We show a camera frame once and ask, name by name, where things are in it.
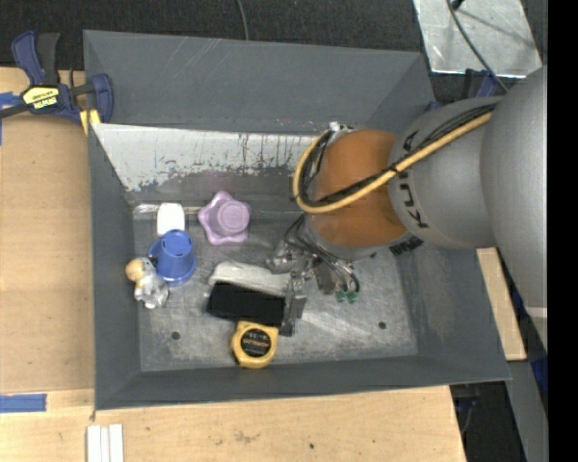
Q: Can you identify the pale wood board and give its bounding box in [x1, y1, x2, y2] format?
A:
[0, 113, 97, 395]

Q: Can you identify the yellow tape measure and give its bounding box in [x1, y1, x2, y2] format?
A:
[229, 320, 280, 370]

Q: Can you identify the blue plastic cup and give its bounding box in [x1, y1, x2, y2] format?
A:
[147, 229, 197, 287]

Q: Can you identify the white toy figure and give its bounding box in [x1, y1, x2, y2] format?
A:
[124, 256, 171, 310]

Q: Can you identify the white and black brush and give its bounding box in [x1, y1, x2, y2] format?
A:
[204, 261, 291, 327]

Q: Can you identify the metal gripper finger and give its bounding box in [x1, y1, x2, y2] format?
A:
[266, 239, 298, 274]
[280, 276, 308, 338]

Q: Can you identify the grey metal bin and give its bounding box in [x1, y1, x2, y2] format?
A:
[82, 29, 512, 411]

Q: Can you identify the purple star-shaped cup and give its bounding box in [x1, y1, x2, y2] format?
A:
[197, 190, 251, 246]

